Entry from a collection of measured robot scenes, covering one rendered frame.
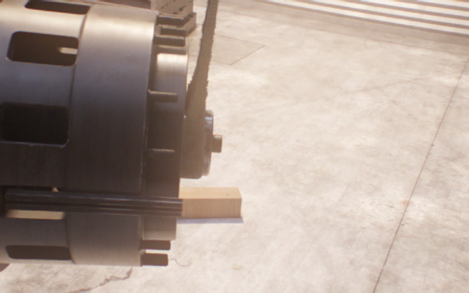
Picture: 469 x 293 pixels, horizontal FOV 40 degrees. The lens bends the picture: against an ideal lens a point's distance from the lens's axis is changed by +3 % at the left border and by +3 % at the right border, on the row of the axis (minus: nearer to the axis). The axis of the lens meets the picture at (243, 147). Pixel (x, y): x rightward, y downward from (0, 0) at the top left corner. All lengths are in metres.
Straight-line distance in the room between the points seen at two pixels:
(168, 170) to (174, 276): 1.26
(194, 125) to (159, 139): 0.13
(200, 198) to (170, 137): 1.54
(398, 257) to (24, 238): 1.79
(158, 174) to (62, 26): 0.30
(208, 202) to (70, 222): 1.57
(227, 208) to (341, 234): 0.50
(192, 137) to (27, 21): 0.35
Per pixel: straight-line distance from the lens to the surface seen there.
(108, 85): 1.07
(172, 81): 1.13
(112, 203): 1.06
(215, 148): 1.28
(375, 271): 2.54
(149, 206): 1.06
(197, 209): 2.65
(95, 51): 1.10
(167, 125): 1.10
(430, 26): 6.42
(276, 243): 2.57
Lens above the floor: 1.38
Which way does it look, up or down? 24 degrees down
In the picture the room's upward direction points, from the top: 6 degrees clockwise
